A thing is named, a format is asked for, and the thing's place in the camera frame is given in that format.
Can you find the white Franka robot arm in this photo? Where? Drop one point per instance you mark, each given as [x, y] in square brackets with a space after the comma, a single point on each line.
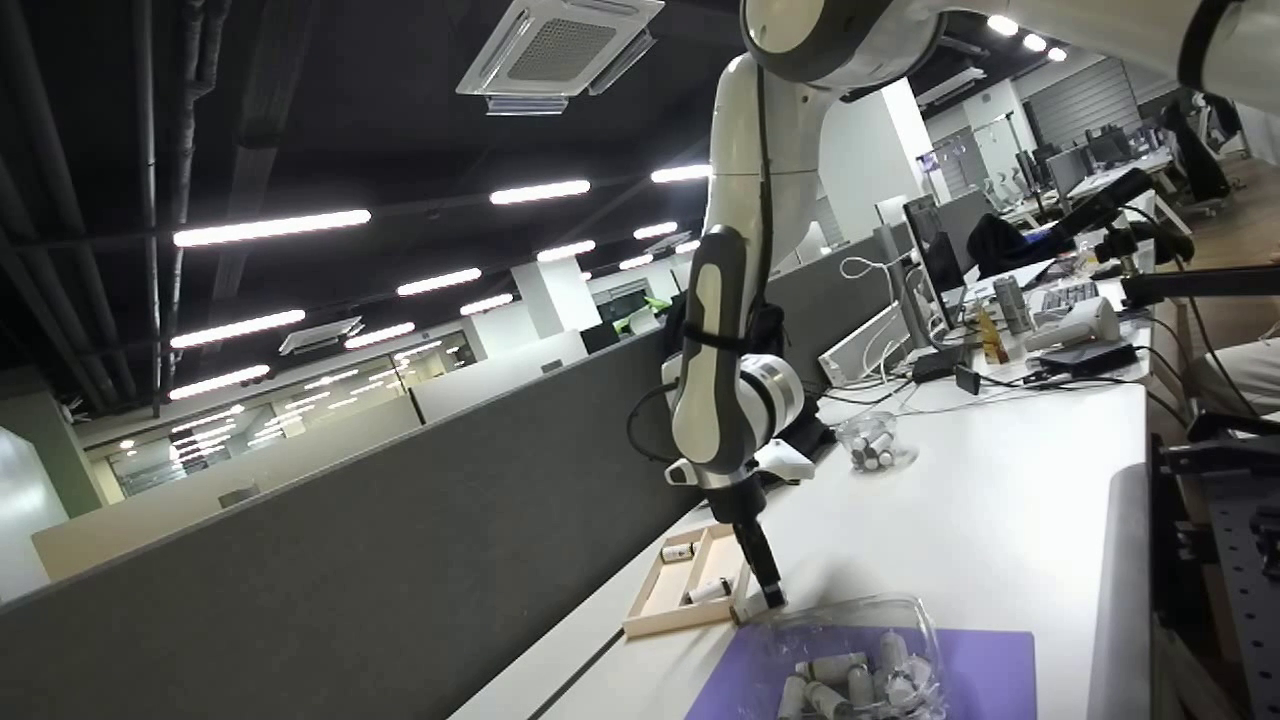
[725, 333]

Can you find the ceiling light tube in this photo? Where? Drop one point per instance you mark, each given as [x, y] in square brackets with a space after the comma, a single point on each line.
[542, 195]
[681, 172]
[380, 333]
[565, 251]
[275, 224]
[222, 383]
[442, 282]
[239, 331]

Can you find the small bottle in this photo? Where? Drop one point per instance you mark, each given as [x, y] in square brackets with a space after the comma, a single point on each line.
[989, 331]

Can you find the purple mat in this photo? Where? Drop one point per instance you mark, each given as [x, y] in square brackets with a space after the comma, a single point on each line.
[985, 672]

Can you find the wooden two-compartment tray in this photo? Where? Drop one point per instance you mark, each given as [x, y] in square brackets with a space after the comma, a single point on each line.
[665, 606]

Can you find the ceiling air conditioner unit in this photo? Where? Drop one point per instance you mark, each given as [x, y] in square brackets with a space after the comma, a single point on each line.
[561, 55]

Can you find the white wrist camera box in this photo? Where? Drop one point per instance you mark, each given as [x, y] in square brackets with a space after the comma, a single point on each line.
[786, 467]

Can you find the black and white cylinder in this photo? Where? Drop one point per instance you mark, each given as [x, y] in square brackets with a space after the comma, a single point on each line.
[897, 656]
[818, 696]
[837, 667]
[714, 584]
[681, 551]

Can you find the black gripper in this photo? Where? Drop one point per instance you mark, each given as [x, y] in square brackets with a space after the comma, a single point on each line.
[738, 501]

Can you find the clear plastic container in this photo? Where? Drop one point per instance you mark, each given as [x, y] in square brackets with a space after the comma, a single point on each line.
[860, 667]

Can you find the grey partition wall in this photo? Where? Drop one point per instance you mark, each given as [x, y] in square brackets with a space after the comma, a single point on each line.
[332, 573]

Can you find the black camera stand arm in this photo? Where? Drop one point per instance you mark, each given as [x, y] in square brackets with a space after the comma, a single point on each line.
[1203, 282]

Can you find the black computer monitor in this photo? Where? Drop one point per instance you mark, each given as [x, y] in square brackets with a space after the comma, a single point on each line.
[936, 246]

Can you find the black perforated board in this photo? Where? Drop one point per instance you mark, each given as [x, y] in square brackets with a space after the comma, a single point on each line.
[1233, 584]

